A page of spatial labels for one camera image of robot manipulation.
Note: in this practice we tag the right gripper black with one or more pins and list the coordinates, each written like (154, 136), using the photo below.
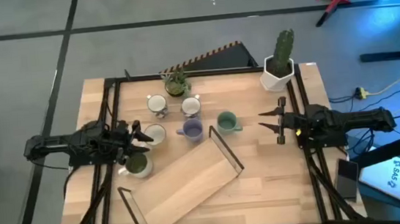
(291, 123)

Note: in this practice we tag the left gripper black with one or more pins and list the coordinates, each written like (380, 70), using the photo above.
(123, 137)

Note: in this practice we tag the white mug green inside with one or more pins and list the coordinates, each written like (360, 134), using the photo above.
(137, 164)

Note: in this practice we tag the teal green mug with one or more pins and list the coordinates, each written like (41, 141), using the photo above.
(226, 121)

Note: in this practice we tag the white patterned mug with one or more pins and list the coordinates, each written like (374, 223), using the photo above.
(191, 106)

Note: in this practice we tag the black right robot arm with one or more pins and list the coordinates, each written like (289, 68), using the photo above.
(355, 119)

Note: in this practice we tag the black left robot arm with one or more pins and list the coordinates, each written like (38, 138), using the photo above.
(52, 142)

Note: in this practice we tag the plain white mug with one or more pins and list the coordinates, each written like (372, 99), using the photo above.
(158, 133)

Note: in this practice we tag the white mug blue floral print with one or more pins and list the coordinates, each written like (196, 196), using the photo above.
(157, 103)

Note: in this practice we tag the cactus in white pot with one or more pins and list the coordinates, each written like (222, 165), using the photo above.
(279, 71)

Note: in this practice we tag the purple mug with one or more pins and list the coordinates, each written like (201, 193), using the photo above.
(192, 130)

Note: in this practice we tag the succulent plant in dark pot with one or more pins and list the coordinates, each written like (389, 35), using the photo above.
(176, 85)

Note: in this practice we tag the black ramp hazard stripe edge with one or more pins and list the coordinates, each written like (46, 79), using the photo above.
(228, 58)

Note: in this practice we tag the yellow power plug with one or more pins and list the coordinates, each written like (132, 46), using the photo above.
(361, 93)

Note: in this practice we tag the black smartphone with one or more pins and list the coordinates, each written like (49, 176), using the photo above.
(347, 179)

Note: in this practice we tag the white box blue logo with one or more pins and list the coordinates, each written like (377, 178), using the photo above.
(390, 178)

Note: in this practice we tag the black desk leg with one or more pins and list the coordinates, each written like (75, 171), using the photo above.
(393, 54)

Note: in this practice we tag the black aluminium table frame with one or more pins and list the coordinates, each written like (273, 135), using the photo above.
(200, 73)

